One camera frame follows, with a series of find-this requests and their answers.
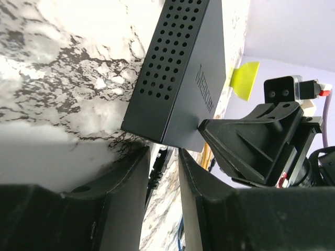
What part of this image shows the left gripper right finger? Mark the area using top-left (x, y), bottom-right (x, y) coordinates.
top-left (178, 149), bottom-right (334, 250)

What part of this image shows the black ethernet cable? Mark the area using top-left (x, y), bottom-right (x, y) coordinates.
top-left (145, 146), bottom-right (171, 210)

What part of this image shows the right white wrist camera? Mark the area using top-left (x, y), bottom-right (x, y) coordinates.
top-left (264, 75), bottom-right (332, 116)

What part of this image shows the green bowl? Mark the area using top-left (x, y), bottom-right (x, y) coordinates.
top-left (230, 61), bottom-right (260, 101)

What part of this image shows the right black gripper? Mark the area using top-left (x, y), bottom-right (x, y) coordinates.
top-left (198, 101), bottom-right (334, 188)

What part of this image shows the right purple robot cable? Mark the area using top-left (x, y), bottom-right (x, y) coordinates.
top-left (321, 88), bottom-right (334, 147)

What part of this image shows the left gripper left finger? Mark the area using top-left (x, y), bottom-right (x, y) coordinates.
top-left (1, 147), bottom-right (150, 250)

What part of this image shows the black network switch box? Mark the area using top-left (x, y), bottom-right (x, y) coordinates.
top-left (121, 0), bottom-right (226, 152)

